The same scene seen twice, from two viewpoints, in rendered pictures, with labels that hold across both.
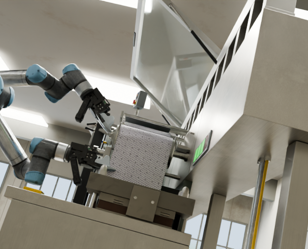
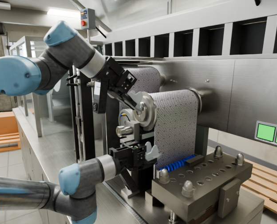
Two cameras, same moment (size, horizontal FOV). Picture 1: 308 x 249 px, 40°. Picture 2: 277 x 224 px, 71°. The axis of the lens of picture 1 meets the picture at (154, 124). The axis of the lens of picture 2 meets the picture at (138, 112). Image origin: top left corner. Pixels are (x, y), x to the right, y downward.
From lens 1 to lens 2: 1.53 m
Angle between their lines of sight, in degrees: 48
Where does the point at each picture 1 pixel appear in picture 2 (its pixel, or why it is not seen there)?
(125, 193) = (215, 199)
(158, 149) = (189, 112)
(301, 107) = not seen: outside the picture
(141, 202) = (231, 198)
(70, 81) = (71, 59)
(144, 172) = (182, 139)
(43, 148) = (87, 185)
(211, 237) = not seen: hidden behind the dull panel
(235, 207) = not seen: hidden behind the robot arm
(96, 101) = (120, 80)
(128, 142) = (166, 118)
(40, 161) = (90, 200)
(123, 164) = (166, 143)
